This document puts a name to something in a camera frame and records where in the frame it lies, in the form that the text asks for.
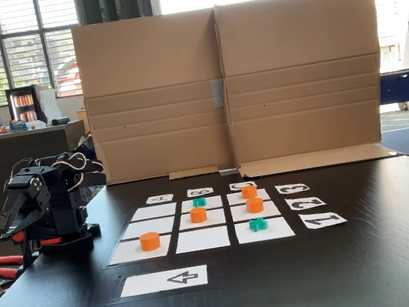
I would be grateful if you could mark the round orange token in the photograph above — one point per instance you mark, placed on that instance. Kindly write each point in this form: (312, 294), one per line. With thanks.
(198, 215)
(150, 241)
(254, 205)
(249, 192)

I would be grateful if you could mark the white paper grid square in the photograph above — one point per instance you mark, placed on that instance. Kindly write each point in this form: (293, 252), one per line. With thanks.
(214, 203)
(279, 232)
(238, 216)
(148, 228)
(202, 239)
(234, 200)
(154, 211)
(127, 256)
(216, 217)

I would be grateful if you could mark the green cross token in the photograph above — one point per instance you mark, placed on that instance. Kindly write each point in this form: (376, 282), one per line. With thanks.
(258, 224)
(199, 202)

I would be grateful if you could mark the small black case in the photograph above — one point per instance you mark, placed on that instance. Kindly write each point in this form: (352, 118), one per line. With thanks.
(60, 121)

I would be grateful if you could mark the white paper bag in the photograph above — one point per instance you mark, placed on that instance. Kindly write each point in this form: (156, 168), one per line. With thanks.
(50, 106)

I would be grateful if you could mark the black mini fridge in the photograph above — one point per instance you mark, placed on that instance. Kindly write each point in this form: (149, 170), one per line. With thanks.
(23, 102)

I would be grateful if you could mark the paper sheet letter A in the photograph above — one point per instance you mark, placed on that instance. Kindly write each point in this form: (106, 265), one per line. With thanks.
(159, 198)

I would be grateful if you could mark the white arrow paper sheet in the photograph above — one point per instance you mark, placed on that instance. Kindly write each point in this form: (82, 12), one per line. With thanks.
(147, 284)

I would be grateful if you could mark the paper sheet letter B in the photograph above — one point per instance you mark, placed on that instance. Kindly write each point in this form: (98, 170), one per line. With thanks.
(200, 192)

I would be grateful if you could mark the large brown cardboard box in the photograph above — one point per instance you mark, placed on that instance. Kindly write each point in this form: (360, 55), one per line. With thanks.
(149, 53)

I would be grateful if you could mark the grey tape piece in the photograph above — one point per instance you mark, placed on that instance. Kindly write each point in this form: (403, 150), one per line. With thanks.
(228, 170)

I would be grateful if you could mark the dark green curtain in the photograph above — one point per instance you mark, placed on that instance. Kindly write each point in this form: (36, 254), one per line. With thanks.
(114, 0)

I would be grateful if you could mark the paper sheet letter C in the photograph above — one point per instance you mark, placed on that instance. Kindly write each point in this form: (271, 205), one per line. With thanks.
(235, 186)

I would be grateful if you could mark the grey tape strip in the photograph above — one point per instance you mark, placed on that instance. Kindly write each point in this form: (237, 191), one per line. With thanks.
(218, 93)

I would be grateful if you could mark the paper sheet number 3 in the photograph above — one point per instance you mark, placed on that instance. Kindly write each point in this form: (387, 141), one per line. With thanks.
(292, 188)

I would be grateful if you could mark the paper sheet number 2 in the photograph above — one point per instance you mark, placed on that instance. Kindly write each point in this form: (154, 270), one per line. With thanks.
(305, 202)

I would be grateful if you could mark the paper sheet number 1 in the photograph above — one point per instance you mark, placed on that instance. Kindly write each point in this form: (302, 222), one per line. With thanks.
(322, 219)

